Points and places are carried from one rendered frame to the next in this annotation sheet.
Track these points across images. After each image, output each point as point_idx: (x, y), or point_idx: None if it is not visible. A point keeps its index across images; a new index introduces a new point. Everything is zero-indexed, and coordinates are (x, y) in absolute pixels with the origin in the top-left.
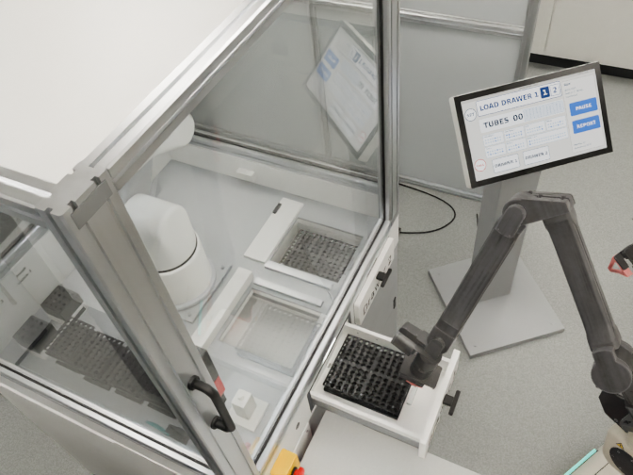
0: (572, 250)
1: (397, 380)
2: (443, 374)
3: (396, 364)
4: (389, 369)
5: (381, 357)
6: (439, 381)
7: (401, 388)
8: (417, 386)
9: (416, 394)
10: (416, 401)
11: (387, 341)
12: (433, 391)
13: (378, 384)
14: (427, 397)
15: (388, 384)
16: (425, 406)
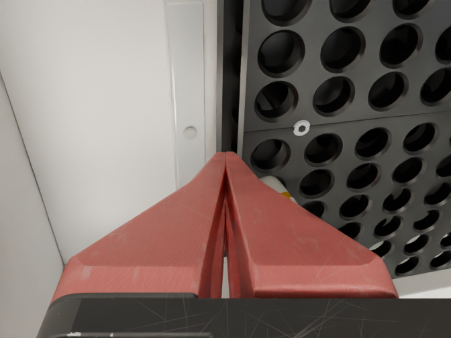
0: None
1: (343, 136)
2: (82, 245)
3: (374, 224)
4: (407, 170)
5: (432, 194)
6: (80, 212)
7: (297, 84)
8: (154, 216)
9: (160, 91)
10: (137, 43)
11: (419, 281)
12: (75, 152)
13: (446, 38)
14: (92, 104)
15: (417, 70)
16: (66, 37)
